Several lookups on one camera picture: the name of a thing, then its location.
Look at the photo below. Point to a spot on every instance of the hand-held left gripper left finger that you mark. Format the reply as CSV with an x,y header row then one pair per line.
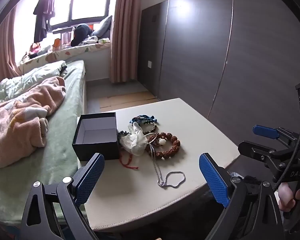
x,y
90,177

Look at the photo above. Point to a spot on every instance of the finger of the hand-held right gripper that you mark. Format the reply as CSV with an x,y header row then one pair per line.
x,y
252,149
265,131

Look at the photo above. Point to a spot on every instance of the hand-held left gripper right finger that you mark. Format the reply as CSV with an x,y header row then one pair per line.
x,y
213,180

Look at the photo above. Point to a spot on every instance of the black jewelry box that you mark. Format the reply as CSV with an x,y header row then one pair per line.
x,y
85,152

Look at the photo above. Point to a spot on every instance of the thin silver bangle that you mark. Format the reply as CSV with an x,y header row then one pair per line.
x,y
155,136

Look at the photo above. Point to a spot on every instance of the person's right hand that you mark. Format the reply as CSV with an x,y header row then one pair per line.
x,y
286,195

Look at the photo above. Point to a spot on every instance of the green bed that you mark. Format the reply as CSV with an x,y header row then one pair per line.
x,y
65,130

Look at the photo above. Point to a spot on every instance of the dark grey wardrobe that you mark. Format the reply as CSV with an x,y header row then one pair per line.
x,y
240,55

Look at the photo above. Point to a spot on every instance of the flattened cardboard sheet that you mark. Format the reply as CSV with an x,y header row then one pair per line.
x,y
130,100

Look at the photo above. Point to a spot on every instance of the pink fleece blanket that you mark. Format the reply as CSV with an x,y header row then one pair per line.
x,y
22,120

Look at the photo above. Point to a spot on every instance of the dark cloth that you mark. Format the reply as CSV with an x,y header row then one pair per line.
x,y
63,70

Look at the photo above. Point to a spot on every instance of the light green quilt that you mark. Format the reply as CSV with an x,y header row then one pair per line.
x,y
35,73

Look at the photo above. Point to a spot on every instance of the patterned window seat cushion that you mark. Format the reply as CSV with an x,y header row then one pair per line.
x,y
75,51

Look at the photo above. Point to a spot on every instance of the orange box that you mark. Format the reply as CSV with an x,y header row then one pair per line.
x,y
57,44

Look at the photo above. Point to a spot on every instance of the white and green packet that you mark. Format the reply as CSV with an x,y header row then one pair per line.
x,y
104,40

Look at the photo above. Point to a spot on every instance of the pink stuffed toy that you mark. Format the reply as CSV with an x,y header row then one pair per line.
x,y
34,48

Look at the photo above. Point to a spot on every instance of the dark blue clothing pile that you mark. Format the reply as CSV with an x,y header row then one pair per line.
x,y
81,33

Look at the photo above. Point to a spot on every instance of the pink curtain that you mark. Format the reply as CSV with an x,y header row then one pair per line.
x,y
125,30
2,55

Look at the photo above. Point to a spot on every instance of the grey pillow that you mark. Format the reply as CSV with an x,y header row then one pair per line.
x,y
103,26

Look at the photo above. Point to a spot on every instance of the hanging dark clothes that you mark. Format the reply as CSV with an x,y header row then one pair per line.
x,y
43,12

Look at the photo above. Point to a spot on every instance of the window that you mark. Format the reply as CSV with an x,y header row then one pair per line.
x,y
90,2

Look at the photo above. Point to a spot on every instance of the wall socket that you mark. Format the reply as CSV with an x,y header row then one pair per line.
x,y
149,64

